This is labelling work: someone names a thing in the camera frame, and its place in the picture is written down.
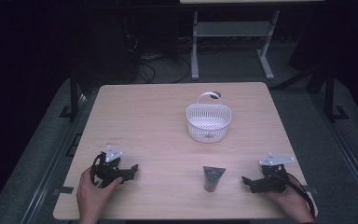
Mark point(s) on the person's left hand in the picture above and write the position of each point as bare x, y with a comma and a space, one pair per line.
91, 194

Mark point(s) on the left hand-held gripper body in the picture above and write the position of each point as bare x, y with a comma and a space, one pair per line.
110, 170

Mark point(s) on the dark grey squeeze tube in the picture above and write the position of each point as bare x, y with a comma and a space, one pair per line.
213, 177

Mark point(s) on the white plastic basket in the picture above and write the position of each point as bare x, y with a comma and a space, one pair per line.
209, 119

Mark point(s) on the black metal stand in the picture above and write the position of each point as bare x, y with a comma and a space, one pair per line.
74, 93
331, 93

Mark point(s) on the grey metal stand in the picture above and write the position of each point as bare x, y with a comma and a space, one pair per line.
233, 29

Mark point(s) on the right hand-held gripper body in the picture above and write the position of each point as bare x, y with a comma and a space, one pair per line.
272, 179

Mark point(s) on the person's right hand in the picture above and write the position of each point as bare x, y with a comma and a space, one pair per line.
287, 200

